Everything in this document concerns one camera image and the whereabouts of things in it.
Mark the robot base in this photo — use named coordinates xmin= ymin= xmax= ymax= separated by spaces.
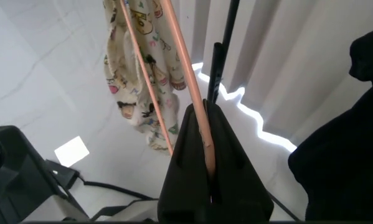
xmin=0 ymin=124 xmax=159 ymax=222

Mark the black garment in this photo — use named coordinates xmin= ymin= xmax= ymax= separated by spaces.
xmin=287 ymin=26 xmax=373 ymax=222

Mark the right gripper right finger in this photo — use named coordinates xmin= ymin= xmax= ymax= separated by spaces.
xmin=204 ymin=99 xmax=275 ymax=222

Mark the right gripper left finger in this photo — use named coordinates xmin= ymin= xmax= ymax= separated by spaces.
xmin=157 ymin=102 xmax=212 ymax=222

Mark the cream printed garment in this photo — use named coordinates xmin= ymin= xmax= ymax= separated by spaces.
xmin=102 ymin=0 xmax=187 ymax=152

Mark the black clothes rack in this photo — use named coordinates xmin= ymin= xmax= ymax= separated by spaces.
xmin=206 ymin=0 xmax=301 ymax=222

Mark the white curtain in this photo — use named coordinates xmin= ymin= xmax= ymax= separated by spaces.
xmin=173 ymin=0 xmax=373 ymax=147

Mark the black power adapter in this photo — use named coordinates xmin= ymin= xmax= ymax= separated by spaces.
xmin=45 ymin=159 xmax=80 ymax=190

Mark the black cable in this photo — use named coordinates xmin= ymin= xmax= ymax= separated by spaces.
xmin=78 ymin=179 xmax=156 ymax=200

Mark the pink clothes hanger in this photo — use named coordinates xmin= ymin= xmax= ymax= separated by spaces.
xmin=119 ymin=0 xmax=217 ymax=179

